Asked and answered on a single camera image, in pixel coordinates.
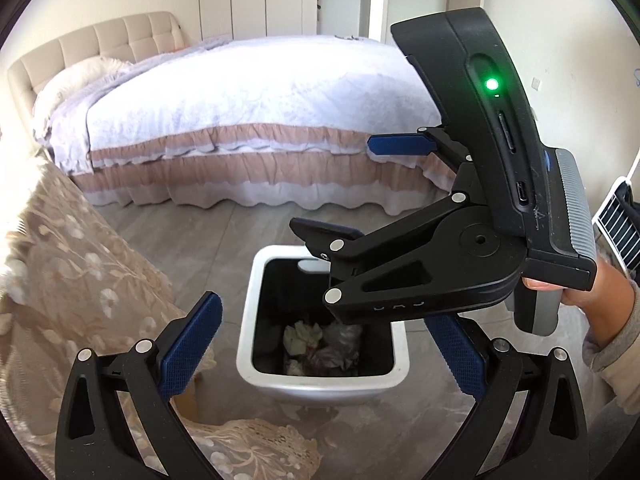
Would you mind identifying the white slatted rack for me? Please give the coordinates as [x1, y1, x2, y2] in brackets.
[591, 175, 640, 276]

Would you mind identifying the person's right forearm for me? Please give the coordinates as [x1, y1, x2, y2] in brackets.
[582, 305, 640, 411]

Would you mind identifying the clear plastic bag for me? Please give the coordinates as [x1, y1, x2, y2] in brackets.
[322, 322, 363, 361]

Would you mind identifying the white ruffled pillow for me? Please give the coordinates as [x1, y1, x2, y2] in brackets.
[31, 57, 133, 126]

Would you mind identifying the white trash bin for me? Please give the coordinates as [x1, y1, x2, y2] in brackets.
[235, 245, 412, 403]

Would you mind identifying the pink printed wrapper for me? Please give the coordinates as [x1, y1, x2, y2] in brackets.
[285, 350, 358, 376]

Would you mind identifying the floral lace tablecloth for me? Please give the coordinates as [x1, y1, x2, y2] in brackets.
[0, 160, 321, 480]

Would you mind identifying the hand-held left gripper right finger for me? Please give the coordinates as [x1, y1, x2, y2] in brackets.
[425, 312, 591, 480]

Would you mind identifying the person's right hand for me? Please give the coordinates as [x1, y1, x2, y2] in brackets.
[522, 260, 630, 348]

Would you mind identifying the cream paper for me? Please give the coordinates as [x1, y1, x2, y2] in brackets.
[282, 321, 323, 361]

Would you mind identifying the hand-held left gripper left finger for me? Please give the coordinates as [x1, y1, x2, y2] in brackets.
[54, 291, 223, 480]

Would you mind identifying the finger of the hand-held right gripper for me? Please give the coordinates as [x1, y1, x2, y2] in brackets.
[366, 126, 475, 196]
[289, 191, 463, 327]

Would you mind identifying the bed with grey cover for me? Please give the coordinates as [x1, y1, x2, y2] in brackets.
[32, 35, 458, 208]

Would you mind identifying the beige upholstered bed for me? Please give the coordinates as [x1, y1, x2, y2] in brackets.
[7, 10, 183, 116]

